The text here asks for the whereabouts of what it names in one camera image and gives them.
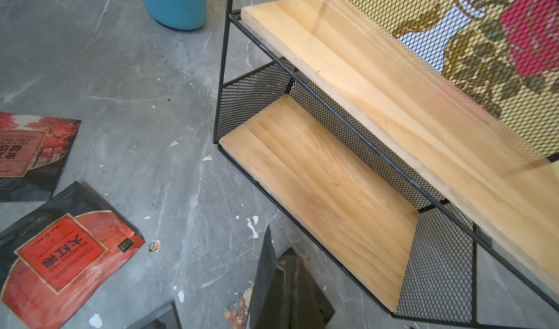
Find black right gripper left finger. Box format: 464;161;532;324
128;301;183;329

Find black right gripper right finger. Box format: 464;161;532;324
248;229;336;329

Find red label tea bag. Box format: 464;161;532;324
1;182;145;328

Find blue vase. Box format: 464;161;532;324
144;0;207;31

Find black wire mesh shelf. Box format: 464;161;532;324
213;0;558;328

